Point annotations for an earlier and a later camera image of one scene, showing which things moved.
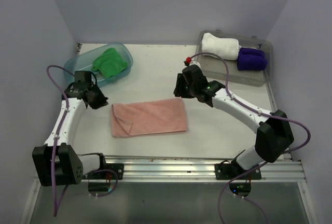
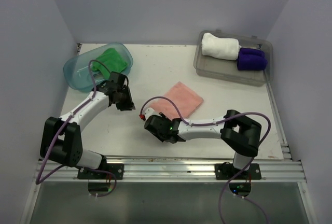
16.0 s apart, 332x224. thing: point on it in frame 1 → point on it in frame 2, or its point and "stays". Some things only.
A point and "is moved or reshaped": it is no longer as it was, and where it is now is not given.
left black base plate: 118,168 stays
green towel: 108,62 stays
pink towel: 160,116 is moved or reshaped
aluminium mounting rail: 199,168 stays
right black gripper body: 190,91 → 163,139
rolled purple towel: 246,54 stays
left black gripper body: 98,98 → 124,101
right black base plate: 229,171 stays
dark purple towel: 251,60 stays
